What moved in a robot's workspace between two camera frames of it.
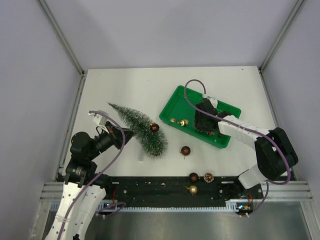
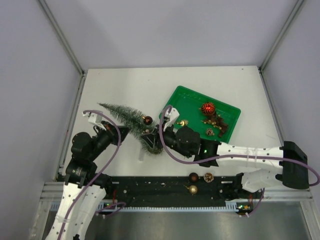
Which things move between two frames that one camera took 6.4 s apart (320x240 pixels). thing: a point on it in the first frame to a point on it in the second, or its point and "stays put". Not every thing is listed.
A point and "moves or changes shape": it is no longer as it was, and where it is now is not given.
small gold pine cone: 184,122 stays put
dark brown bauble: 193,177 stays put
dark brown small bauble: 155,127 to 148,120
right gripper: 198,124 to 165,133
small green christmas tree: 154,143 moves or changes shape
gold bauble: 193,189 stays put
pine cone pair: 208,177 stays put
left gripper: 114,133 stays put
